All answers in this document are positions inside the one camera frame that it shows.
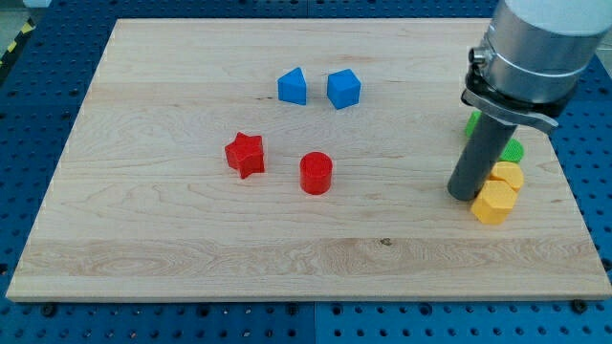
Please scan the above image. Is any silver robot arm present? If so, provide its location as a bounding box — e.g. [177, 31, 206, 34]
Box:
[462, 0, 611, 134]

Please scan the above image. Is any red star block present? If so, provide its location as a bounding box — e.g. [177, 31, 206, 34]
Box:
[225, 132, 265, 179]

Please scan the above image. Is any red cylinder block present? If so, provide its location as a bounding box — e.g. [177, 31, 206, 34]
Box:
[299, 151, 333, 195]

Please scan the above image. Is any wooden board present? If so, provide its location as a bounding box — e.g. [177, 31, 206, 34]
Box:
[7, 19, 611, 302]

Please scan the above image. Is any blue wedge block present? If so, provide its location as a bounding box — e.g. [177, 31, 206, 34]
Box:
[277, 67, 307, 105]

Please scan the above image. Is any blue cube block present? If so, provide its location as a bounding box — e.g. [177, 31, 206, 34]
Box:
[327, 69, 361, 110]

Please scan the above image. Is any green block behind rod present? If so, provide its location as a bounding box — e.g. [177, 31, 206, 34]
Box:
[464, 110, 482, 138]

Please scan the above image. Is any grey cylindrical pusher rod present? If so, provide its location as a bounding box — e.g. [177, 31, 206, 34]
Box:
[448, 113, 517, 201]

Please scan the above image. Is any yellow hexagon block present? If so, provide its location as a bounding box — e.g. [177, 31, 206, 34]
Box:
[470, 181, 518, 225]

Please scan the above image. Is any yellow rounded block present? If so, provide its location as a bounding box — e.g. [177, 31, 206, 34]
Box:
[488, 161, 524, 192]

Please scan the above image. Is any green round block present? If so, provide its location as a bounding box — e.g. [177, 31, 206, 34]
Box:
[498, 139, 524, 163]

